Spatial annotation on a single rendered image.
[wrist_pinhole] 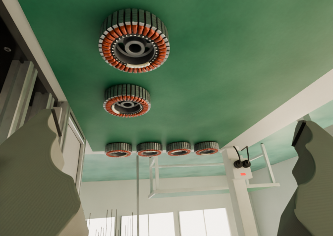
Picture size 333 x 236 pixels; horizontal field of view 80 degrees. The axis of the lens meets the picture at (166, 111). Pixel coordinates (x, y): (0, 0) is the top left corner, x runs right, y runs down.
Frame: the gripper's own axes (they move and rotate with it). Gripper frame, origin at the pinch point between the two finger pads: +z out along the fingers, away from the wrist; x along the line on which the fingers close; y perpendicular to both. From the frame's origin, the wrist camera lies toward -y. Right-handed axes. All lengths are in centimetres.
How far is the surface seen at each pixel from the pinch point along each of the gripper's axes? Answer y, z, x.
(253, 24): -1.8, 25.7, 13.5
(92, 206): 531, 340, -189
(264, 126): 37, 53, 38
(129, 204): 539, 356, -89
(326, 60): 5.3, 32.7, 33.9
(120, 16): -2.4, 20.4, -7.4
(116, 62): 4.9, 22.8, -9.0
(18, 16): -1.7, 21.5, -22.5
